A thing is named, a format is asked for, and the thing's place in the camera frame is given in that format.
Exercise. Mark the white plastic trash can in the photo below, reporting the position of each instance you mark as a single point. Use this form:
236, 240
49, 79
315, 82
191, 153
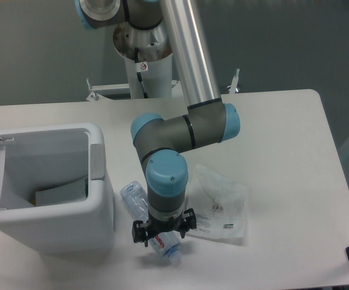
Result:
43, 157

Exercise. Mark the white pedestal base bracket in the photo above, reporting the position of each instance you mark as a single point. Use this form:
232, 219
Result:
113, 92

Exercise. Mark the white bracket with bolt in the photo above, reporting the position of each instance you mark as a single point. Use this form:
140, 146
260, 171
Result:
233, 88

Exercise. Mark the white plastic wrapper bag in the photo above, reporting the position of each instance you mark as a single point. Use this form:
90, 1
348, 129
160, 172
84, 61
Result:
219, 204

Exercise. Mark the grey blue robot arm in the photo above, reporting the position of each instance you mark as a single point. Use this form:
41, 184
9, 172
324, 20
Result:
160, 143

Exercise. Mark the clear plastic water bottle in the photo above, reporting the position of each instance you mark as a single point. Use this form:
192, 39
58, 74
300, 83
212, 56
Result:
165, 244

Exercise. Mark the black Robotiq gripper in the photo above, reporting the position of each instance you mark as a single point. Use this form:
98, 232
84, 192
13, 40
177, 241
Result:
143, 231

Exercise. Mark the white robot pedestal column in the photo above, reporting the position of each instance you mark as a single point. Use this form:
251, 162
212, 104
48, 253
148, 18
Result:
150, 72

